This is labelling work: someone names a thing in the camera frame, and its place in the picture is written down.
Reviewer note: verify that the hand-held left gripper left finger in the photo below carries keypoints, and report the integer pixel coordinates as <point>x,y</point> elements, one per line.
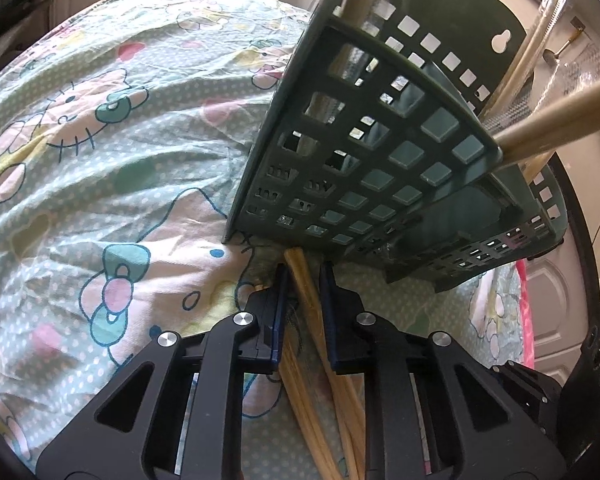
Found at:
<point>279,310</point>

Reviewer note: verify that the cartoon cat printed tablecloth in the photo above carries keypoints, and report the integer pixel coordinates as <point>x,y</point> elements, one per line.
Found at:
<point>105,160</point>

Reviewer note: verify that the black kitchen countertop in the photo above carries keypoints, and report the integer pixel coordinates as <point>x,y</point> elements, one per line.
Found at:
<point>580,240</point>

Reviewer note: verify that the green plastic utensil basket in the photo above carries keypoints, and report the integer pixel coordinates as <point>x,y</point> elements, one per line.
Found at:
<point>455,5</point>

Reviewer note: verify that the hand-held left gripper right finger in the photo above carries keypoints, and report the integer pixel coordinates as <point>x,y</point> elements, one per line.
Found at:
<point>327,310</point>

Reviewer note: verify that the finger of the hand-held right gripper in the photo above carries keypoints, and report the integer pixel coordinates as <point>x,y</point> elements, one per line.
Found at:
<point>525,385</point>

